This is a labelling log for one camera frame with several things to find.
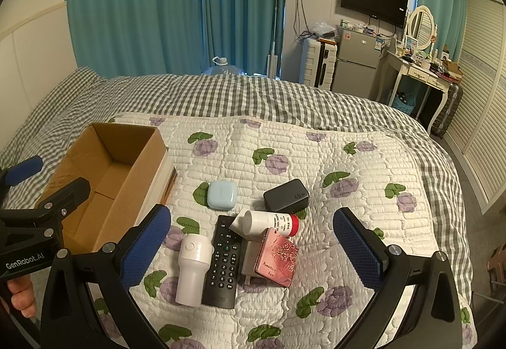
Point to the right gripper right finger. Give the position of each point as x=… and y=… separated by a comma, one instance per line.
x=432, y=317

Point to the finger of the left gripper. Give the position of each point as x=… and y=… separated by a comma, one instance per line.
x=16, y=174
x=60, y=204

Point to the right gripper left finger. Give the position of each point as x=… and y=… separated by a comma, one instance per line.
x=69, y=318

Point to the white cylindrical device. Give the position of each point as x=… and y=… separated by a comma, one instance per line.
x=194, y=261

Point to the black remote control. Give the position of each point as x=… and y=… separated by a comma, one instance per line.
x=222, y=278

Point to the light blue earbuds case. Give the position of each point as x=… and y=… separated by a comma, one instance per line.
x=222, y=195

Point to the black 65W charger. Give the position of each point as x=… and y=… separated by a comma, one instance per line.
x=288, y=198

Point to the white bottle red cap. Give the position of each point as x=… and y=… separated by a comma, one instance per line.
x=251, y=224

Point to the white power adapter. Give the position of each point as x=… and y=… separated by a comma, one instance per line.
x=252, y=250

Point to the person's left hand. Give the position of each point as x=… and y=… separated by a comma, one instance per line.
x=23, y=298

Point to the grey checkered bed sheet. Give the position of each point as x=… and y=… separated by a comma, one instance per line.
x=84, y=97

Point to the brown cardboard box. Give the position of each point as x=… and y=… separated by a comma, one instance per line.
x=120, y=162

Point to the floral quilted blanket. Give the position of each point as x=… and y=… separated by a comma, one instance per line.
x=407, y=193

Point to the white louvered wardrobe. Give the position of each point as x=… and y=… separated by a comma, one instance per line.
x=477, y=131

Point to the teal curtain left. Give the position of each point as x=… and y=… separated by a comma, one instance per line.
x=137, y=37

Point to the large water bottle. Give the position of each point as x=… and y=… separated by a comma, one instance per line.
x=221, y=66

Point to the blue basket under table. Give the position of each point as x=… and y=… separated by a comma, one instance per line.
x=404, y=102

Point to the dark suitcase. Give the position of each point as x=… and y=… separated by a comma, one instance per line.
x=445, y=117

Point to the white dressing table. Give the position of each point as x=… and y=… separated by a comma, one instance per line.
x=424, y=78

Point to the white mop pole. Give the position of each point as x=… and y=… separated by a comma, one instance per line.
x=273, y=55

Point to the silver mini fridge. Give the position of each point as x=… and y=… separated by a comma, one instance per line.
x=356, y=65

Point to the white suitcase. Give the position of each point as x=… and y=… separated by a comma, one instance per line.
x=317, y=66

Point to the teal curtain middle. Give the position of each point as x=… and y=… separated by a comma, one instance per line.
x=243, y=5

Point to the oval white mirror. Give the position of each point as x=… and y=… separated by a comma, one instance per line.
x=420, y=29

